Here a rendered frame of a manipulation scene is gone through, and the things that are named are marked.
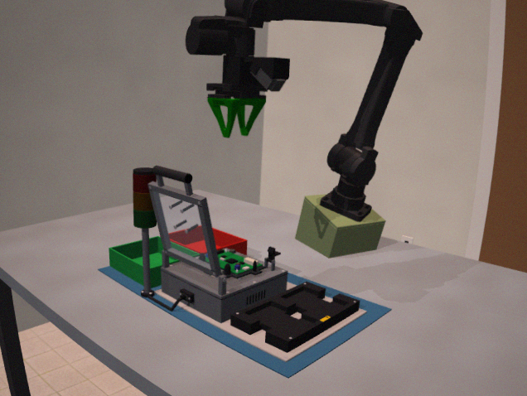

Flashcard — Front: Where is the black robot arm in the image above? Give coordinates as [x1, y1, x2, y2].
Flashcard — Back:
[186, 0, 423, 222]

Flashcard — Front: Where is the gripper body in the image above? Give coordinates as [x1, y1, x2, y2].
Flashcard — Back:
[206, 54, 268, 99]

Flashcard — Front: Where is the green bin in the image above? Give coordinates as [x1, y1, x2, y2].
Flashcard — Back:
[109, 236, 163, 288]

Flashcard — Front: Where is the red bin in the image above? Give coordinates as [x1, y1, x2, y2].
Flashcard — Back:
[212, 228, 247, 255]

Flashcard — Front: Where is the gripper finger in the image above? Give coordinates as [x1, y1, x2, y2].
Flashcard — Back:
[207, 98, 240, 138]
[237, 99, 266, 136]

